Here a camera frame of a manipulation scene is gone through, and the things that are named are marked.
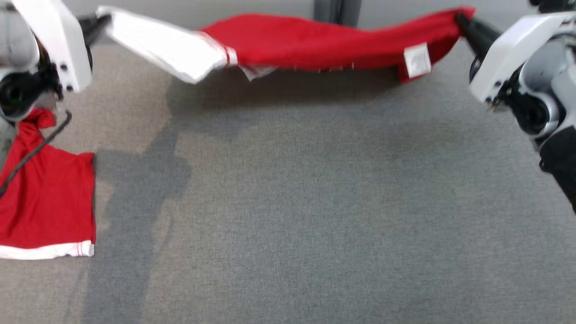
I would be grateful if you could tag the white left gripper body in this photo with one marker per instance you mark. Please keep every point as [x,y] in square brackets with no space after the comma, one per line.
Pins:
[58,40]

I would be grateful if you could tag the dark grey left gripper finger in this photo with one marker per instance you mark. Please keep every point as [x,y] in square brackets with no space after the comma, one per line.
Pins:
[92,33]
[94,20]

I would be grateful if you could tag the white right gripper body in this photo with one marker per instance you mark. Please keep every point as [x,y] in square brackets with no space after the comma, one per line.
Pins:
[504,63]

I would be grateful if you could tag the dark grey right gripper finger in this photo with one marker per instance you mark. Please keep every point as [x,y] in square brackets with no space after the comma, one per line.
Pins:
[478,44]
[479,28]

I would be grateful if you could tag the red shorts with white hem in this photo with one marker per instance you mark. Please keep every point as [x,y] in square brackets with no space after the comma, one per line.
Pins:
[49,198]

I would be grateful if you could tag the red jersey with number 23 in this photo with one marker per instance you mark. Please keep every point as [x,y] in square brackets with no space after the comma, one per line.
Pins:
[315,42]

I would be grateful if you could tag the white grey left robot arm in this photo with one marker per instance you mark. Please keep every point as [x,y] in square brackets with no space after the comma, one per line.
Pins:
[15,40]

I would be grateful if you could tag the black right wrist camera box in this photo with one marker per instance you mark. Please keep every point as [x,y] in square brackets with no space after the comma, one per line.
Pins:
[553,4]

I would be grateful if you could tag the grey metal partition post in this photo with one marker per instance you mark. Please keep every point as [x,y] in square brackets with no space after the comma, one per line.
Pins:
[337,11]

